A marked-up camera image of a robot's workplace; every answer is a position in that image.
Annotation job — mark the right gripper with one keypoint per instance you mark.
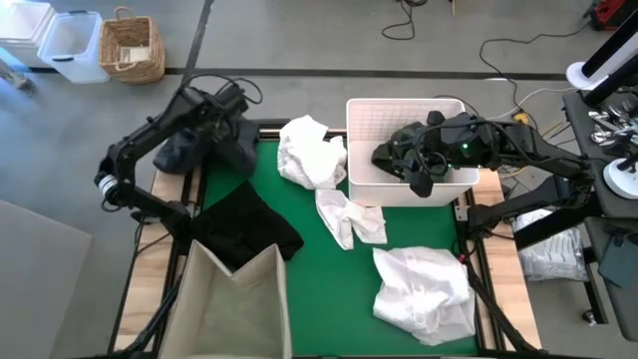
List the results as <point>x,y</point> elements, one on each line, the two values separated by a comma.
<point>456,144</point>

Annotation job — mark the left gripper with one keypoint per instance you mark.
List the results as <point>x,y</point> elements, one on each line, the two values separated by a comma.
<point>222,114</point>

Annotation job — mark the dark grey bulky jacket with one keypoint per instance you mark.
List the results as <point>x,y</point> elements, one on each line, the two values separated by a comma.
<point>179,152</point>

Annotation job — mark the white textured towel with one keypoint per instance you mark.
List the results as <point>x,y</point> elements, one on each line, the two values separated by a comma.
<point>309,154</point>

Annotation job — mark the black garment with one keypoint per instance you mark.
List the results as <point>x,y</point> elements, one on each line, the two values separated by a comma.
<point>244,224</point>

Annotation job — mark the small white cloth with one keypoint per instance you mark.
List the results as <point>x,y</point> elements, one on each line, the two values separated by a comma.
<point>349,219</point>

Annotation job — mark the white shirt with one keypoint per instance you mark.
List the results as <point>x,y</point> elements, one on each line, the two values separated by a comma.
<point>423,294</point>

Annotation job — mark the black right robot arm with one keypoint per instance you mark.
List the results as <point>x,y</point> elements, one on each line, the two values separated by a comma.
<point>538,149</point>

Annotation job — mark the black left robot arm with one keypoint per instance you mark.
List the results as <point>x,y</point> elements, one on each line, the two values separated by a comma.
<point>144,132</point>

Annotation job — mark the black ribbed bar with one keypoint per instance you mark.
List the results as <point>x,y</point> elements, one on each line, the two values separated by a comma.
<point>274,123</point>

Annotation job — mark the yellow power plug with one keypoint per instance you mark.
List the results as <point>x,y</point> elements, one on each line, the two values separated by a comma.
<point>522,118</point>

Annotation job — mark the white perforated plastic basket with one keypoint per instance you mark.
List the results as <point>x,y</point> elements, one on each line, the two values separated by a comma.
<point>369,184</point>

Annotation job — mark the wicker basket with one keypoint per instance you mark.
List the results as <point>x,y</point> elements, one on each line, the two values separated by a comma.
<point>132,50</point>

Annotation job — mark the red clamp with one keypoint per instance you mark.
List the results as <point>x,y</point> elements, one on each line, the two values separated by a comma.
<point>462,257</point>

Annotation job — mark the black side table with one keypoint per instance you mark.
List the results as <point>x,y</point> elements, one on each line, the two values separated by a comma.
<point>580,134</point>

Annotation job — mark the white base pole stand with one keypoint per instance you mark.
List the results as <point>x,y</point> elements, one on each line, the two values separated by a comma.
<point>580,75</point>

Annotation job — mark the silver metal parts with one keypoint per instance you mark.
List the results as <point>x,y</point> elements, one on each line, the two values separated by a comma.
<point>600,134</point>

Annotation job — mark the clear plastic bag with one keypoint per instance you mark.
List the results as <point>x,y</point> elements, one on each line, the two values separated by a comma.
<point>553,256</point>

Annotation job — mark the clear plastic storage bin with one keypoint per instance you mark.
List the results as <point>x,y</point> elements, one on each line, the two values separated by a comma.
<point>75,47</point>

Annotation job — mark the black pole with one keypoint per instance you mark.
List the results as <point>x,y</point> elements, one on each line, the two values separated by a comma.
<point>608,82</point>

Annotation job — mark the white round base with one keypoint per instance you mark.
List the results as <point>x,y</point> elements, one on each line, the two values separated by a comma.
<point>620,184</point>

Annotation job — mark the green table mat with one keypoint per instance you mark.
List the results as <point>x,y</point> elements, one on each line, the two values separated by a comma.
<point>324,279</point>

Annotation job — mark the beige fabric storage bin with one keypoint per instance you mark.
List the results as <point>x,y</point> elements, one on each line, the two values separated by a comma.
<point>224,309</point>

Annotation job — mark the dark teal case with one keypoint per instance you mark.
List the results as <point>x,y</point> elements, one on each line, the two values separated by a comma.
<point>620,264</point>

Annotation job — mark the red toolbox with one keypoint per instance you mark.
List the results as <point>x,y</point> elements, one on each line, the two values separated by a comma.
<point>615,12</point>

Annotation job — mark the person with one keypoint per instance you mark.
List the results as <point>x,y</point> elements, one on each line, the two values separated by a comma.
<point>17,77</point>

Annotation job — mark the white plastic storage bin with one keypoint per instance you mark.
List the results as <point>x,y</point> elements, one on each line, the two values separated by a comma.
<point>22,30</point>

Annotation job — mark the black caster wheel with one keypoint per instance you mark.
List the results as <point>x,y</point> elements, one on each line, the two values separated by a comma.
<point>589,316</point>

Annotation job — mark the grey box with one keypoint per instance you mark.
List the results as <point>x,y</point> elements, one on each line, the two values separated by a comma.
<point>35,289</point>

